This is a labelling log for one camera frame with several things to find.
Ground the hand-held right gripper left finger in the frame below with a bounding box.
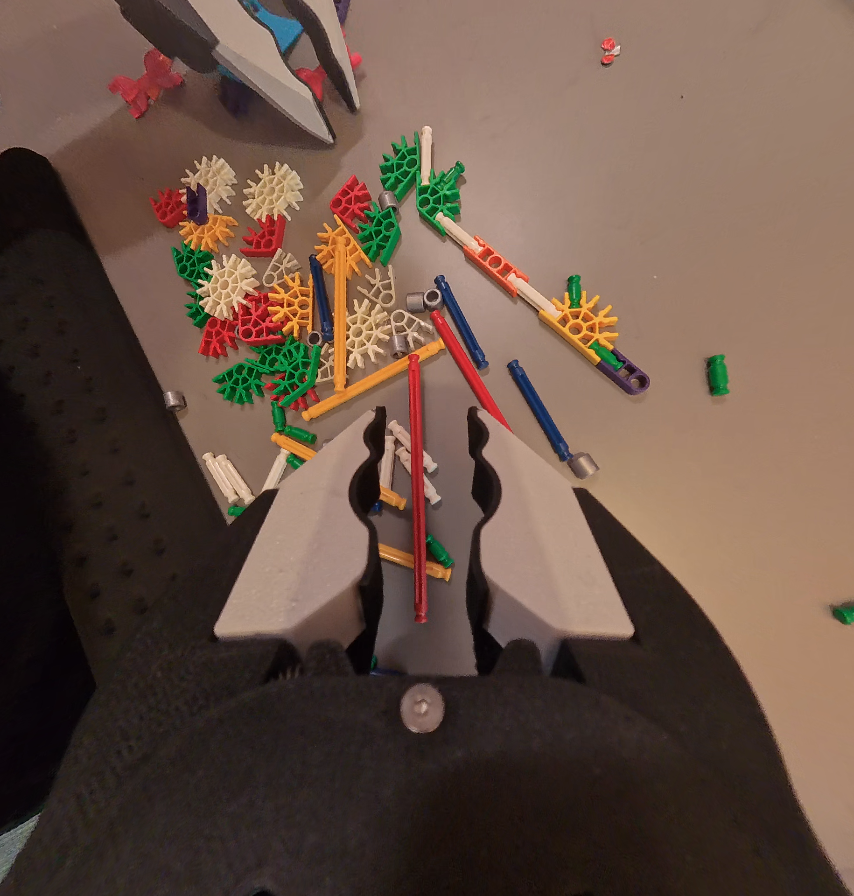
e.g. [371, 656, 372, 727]
[215, 407, 387, 676]

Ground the red toy spool piece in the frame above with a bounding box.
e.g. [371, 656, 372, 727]
[107, 49, 185, 119]
[294, 45, 364, 102]

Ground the heap of mixed toy rods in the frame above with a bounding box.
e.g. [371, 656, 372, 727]
[202, 341, 456, 676]

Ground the pile of colourful toy connectors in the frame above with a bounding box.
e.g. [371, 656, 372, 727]
[150, 155, 442, 410]

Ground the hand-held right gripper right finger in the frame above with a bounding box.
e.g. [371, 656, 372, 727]
[467, 407, 636, 676]

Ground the black mesh chair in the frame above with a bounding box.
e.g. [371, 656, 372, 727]
[0, 147, 281, 701]

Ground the orange toy brick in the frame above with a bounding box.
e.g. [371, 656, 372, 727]
[463, 237, 529, 298]

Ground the cyan toy panel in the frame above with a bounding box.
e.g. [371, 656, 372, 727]
[248, 0, 305, 53]

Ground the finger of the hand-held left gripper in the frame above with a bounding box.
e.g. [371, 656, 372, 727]
[192, 0, 338, 146]
[283, 0, 363, 113]

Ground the red long toy rod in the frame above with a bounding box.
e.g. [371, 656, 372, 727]
[430, 309, 513, 431]

